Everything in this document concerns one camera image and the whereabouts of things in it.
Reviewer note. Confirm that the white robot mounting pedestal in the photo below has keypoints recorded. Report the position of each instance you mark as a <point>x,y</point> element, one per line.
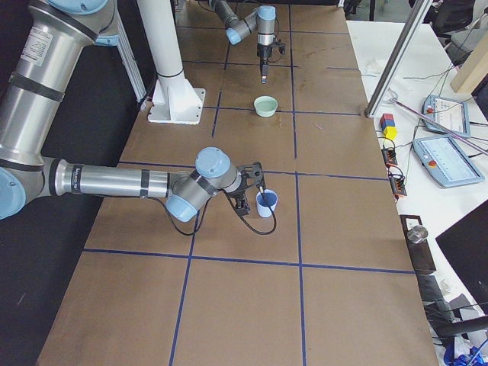
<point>174,101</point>

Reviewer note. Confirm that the orange black connector block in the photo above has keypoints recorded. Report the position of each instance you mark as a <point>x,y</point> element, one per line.
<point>390,157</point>

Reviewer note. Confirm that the yellow cube block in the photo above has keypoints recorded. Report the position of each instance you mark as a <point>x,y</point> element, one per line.
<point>390,132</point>

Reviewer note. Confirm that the blue plastic bag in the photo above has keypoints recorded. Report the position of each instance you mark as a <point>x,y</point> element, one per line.
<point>462,352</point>

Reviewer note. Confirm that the black box under cup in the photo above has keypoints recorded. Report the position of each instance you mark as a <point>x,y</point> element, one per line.
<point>420,254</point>

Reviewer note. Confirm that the teach pendant tablet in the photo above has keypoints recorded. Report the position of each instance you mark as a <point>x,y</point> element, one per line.
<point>448,113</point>
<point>446,162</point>

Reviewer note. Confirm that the near teach pendant tablet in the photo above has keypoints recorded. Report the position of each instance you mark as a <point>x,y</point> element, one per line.
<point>446,162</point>

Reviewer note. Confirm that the light blue plastic cup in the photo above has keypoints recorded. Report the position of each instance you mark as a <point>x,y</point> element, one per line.
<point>266,203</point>

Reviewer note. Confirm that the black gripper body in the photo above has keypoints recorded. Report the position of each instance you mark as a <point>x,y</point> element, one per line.
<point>235,194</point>
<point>263,53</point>

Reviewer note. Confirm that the crumpled white tissue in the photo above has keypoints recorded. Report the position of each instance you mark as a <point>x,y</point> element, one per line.
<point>374,66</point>

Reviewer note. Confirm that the black frame pole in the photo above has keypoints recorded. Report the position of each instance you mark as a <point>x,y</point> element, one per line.
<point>465,326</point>

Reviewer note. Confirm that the far teach pendant tablet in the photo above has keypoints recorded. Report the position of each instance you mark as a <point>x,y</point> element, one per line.
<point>448,113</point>

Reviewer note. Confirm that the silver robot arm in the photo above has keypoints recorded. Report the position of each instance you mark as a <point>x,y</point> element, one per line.
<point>44,156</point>
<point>261,19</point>

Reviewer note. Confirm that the mint green bowl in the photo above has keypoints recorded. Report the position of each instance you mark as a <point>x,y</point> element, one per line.
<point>265,106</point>

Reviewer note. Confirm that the red blue cube block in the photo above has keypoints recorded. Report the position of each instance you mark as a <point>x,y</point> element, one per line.
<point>387,120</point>

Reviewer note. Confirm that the wooden board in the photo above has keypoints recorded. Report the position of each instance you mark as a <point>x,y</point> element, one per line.
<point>473,70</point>

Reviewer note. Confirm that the stainless steel cup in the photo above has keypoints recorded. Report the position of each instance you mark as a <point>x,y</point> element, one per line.
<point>417,234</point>

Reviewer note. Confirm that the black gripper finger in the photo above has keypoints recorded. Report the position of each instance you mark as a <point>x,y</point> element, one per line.
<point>242,207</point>
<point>261,187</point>
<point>264,72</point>

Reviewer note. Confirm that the aluminium frame post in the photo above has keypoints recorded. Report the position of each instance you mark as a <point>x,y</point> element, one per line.
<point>413,22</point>

